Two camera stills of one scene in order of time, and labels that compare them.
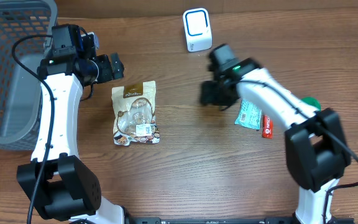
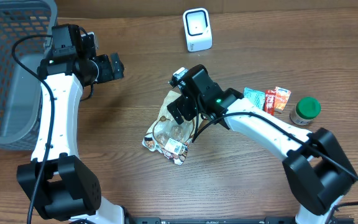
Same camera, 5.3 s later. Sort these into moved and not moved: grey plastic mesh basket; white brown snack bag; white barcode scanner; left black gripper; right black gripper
Moved: right black gripper; white brown snack bag
Not moved: left black gripper; white barcode scanner; grey plastic mesh basket
